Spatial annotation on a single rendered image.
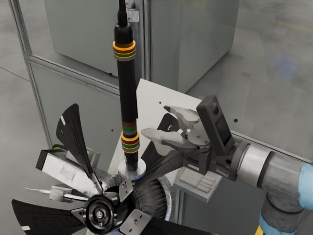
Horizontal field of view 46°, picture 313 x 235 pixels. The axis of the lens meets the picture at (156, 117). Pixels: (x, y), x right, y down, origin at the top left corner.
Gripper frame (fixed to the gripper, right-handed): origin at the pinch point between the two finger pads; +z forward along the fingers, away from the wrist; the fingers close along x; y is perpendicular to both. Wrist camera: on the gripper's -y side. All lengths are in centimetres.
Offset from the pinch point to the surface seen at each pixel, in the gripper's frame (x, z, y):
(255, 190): 69, -12, 93
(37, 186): 45, 136, 163
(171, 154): 12.5, 3.3, 24.9
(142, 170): -0.7, 4.3, 19.2
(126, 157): -2.6, 7.2, 14.3
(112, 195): 0.0, 16.4, 38.8
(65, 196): -1, 38, 54
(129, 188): 3.7, 12.8, 36.8
